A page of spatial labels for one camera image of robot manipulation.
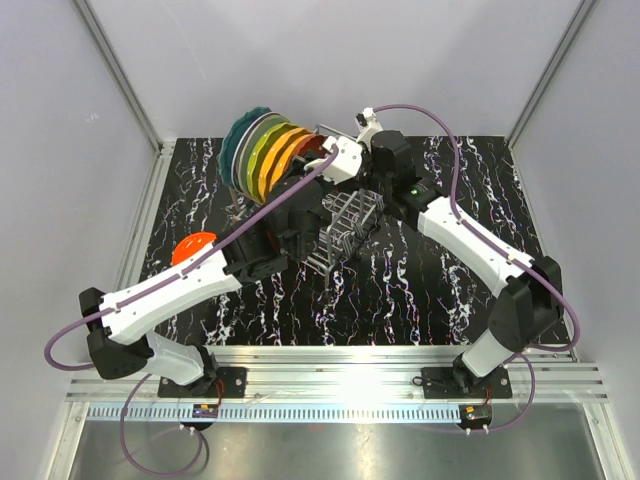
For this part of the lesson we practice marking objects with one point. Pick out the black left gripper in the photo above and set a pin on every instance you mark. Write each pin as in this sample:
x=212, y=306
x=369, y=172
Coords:
x=297, y=166

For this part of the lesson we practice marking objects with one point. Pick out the aluminium frame rail left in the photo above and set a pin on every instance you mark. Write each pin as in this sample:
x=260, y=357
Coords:
x=107, y=52

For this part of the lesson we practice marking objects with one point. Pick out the orange round plastic plate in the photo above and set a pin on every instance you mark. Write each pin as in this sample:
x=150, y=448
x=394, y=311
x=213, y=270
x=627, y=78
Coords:
x=312, y=143

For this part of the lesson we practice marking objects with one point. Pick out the small circuit board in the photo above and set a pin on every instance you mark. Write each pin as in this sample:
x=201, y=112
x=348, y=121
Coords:
x=204, y=411
x=478, y=413

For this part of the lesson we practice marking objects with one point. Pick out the orange dotted scalloped plate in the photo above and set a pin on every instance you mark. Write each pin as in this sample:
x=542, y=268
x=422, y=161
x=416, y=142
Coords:
x=276, y=158

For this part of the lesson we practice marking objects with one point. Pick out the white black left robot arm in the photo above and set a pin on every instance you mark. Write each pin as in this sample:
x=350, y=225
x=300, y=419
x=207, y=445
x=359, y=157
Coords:
x=122, y=339

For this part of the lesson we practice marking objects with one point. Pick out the silver wire dish rack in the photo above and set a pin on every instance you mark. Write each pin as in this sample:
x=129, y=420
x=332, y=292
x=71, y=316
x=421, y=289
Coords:
x=354, y=209

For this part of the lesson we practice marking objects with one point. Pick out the right small circuit board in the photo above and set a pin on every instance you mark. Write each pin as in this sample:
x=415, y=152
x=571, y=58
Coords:
x=478, y=413

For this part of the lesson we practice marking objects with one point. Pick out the aluminium front mounting rail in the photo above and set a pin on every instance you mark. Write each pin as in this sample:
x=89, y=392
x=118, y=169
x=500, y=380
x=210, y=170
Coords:
x=343, y=385

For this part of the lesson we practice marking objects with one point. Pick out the lime green dotted plate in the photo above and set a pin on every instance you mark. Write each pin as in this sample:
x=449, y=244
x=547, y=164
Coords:
x=258, y=155

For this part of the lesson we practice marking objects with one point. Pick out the teal scalloped plate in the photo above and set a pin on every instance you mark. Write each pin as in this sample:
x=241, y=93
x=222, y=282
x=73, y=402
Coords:
x=231, y=141

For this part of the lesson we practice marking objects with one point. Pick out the white plate green rim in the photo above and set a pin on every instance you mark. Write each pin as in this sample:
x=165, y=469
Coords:
x=237, y=155

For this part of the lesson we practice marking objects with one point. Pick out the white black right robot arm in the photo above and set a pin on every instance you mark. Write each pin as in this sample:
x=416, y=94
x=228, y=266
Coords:
x=528, y=291

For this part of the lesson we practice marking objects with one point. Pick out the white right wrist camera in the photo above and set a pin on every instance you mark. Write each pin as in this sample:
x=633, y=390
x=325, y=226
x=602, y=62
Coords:
x=368, y=126

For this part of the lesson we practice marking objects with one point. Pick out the aluminium frame post right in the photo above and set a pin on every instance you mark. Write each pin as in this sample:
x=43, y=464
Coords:
x=569, y=36

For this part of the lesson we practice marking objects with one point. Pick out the left small circuit board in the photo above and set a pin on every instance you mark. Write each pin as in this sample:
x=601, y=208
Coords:
x=204, y=411

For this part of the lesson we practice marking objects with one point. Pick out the bright orange small plate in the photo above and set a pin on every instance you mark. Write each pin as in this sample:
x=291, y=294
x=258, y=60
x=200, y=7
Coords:
x=191, y=245

